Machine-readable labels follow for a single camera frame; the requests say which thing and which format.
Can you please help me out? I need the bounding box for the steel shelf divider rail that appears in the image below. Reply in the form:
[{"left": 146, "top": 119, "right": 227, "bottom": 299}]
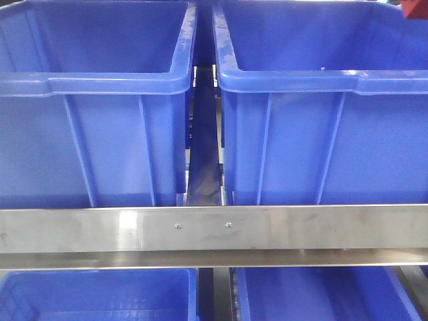
[{"left": 187, "top": 66, "right": 222, "bottom": 206}]

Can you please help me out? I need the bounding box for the blue plastic bin right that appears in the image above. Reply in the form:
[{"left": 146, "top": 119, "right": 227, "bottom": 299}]
[{"left": 233, "top": 267, "right": 421, "bottom": 320}]

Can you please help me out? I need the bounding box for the blue upper bin right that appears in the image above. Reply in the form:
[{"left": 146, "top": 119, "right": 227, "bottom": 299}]
[{"left": 212, "top": 1, "right": 427, "bottom": 205}]

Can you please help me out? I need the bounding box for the blue plastic bin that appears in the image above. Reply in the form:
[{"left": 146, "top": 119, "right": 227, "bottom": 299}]
[
  {"left": 233, "top": 267, "right": 421, "bottom": 320},
  {"left": 1, "top": 268, "right": 199, "bottom": 320}
]

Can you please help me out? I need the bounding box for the blue upper bin left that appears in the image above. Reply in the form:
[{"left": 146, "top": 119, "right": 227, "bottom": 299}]
[{"left": 1, "top": 1, "right": 197, "bottom": 209}]

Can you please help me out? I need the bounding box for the red cube block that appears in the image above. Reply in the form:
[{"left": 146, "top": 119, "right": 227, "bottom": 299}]
[{"left": 400, "top": 0, "right": 428, "bottom": 19}]

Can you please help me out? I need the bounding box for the blue plastic bin left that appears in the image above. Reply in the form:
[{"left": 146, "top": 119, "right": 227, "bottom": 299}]
[{"left": 1, "top": 268, "right": 199, "bottom": 320}]

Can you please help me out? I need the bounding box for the steel shelf front rail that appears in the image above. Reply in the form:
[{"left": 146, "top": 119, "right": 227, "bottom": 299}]
[{"left": 1, "top": 204, "right": 427, "bottom": 270}]

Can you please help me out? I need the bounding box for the white roller conveyor rail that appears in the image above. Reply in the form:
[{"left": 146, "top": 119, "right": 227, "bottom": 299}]
[{"left": 213, "top": 267, "right": 241, "bottom": 321}]

